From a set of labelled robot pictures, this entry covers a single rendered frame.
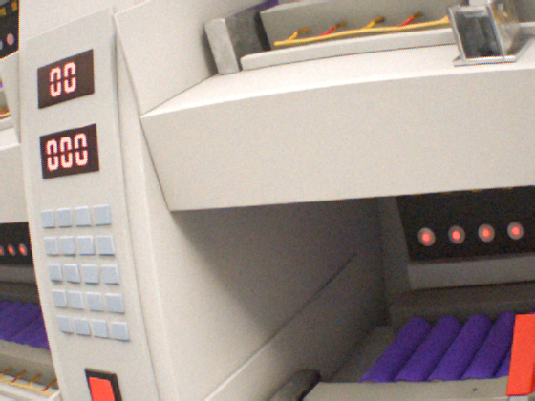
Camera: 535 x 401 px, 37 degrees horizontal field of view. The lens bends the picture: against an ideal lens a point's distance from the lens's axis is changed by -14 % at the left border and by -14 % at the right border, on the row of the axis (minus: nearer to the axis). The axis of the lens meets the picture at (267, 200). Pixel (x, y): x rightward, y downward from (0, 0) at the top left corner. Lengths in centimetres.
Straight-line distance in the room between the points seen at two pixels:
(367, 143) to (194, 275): 12
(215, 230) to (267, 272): 4
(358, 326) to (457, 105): 24
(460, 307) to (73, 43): 25
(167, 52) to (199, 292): 11
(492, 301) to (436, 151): 17
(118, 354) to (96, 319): 2
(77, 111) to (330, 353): 20
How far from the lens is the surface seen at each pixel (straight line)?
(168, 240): 39
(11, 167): 47
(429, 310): 49
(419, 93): 31
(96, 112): 40
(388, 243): 55
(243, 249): 43
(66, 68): 41
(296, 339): 46
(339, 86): 32
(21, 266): 75
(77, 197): 41
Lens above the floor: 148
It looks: 3 degrees down
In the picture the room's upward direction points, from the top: 6 degrees counter-clockwise
